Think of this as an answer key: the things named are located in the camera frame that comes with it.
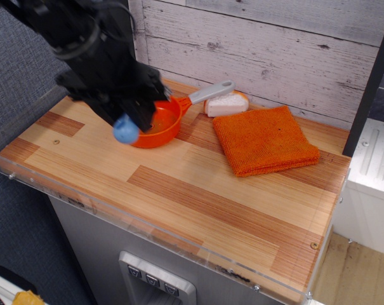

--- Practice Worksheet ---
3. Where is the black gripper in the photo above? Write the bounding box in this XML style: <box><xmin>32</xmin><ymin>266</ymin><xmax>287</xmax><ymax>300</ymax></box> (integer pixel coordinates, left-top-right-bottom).
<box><xmin>54</xmin><ymin>37</ymin><xmax>168</xmax><ymax>133</ymax></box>

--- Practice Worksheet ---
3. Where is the blue and grey scoop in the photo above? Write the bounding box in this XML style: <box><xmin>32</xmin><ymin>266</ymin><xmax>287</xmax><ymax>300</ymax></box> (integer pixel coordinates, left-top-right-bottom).
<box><xmin>113</xmin><ymin>114</ymin><xmax>140</xmax><ymax>144</ymax></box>

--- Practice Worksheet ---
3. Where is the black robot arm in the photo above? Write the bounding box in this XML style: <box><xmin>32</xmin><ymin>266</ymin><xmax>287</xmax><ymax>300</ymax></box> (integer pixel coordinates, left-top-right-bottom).
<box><xmin>0</xmin><ymin>1</ymin><xmax>170</xmax><ymax>132</ymax></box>

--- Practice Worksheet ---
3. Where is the orange folded cloth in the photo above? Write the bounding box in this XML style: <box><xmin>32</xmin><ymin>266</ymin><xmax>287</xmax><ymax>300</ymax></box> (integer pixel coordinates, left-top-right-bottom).
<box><xmin>213</xmin><ymin>105</ymin><xmax>320</xmax><ymax>177</ymax></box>

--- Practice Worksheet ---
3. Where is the white and orange cheese wedge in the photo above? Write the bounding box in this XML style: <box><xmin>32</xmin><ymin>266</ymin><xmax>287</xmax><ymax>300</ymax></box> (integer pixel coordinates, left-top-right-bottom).
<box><xmin>204</xmin><ymin>90</ymin><xmax>249</xmax><ymax>118</ymax></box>

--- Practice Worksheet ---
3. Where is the clear acrylic table guard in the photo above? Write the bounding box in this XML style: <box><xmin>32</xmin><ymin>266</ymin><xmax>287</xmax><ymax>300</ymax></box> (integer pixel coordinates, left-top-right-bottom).
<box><xmin>0</xmin><ymin>46</ymin><xmax>351</xmax><ymax>305</ymax></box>

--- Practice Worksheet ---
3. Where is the grey toy fridge cabinet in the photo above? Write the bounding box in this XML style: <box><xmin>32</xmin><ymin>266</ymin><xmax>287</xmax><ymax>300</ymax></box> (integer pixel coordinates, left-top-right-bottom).
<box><xmin>50</xmin><ymin>198</ymin><xmax>277</xmax><ymax>304</ymax></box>

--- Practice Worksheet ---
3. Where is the white toy sink unit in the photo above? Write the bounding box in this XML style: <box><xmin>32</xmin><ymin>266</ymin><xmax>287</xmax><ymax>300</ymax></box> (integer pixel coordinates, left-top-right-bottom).
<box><xmin>333</xmin><ymin>119</ymin><xmax>384</xmax><ymax>253</ymax></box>

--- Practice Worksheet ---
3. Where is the orange pot with grey handle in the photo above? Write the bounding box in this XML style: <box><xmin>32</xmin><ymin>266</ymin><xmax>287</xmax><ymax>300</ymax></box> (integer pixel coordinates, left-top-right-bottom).
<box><xmin>132</xmin><ymin>80</ymin><xmax>235</xmax><ymax>148</ymax></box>

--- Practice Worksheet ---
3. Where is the dark grey right post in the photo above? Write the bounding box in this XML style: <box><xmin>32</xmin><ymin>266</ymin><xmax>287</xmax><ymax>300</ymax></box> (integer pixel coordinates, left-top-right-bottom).
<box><xmin>342</xmin><ymin>35</ymin><xmax>384</xmax><ymax>157</ymax></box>

